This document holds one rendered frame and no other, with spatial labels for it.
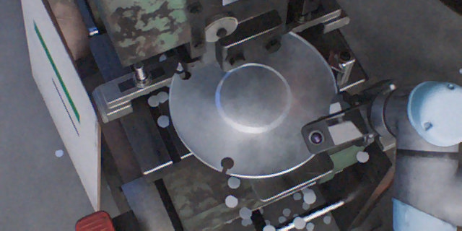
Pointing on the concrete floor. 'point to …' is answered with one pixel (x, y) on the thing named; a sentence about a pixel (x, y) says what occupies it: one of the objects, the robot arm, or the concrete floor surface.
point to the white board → (61, 86)
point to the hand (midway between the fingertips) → (332, 119)
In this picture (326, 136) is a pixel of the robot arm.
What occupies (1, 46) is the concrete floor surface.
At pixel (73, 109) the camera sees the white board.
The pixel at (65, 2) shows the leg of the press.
